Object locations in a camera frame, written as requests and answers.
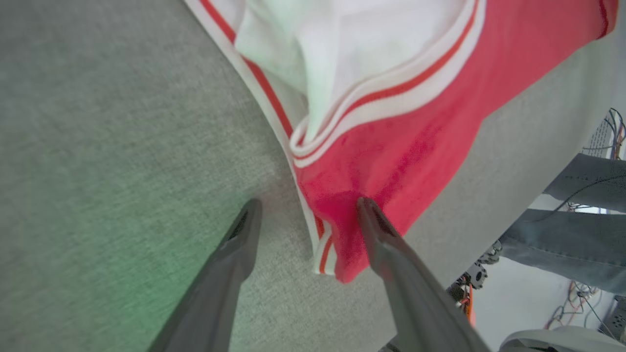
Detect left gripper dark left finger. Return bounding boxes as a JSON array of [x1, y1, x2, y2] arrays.
[[148, 198, 263, 352]]

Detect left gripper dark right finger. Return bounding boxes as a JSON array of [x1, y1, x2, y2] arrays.
[[356, 197, 492, 352]]

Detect red white sports jersey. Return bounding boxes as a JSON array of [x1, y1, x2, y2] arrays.
[[183, 0, 619, 284]]

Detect white rounded robot shell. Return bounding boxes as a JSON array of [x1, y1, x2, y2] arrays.
[[499, 326, 626, 352]]

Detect person's legs in grey jeans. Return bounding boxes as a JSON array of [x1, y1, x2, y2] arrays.
[[499, 153, 626, 297]]

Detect grey fabric work surface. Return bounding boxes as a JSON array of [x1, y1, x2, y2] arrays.
[[0, 0, 626, 352]]

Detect grey power strip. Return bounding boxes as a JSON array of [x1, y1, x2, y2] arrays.
[[599, 308, 626, 343]]

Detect black robot mechanism orange wire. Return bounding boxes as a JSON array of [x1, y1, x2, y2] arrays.
[[445, 240, 504, 326]]

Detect loose floor cables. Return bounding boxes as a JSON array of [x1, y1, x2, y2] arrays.
[[544, 280, 603, 331]]

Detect hanging coloured cable bundle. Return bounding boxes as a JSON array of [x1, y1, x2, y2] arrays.
[[581, 108, 626, 160]]

